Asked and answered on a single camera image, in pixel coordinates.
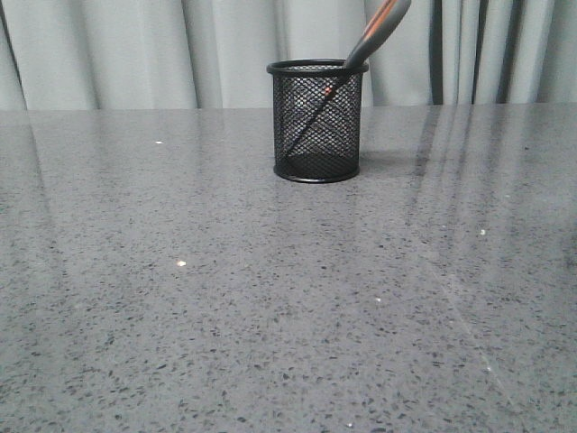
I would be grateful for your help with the black mesh pen bucket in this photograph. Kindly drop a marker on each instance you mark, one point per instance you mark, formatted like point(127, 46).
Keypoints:
point(316, 119)

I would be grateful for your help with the grey and orange scissors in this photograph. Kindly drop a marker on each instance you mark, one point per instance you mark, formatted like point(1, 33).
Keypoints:
point(377, 31)

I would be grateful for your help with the grey curtain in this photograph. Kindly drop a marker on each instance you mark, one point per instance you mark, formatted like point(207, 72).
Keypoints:
point(73, 55)

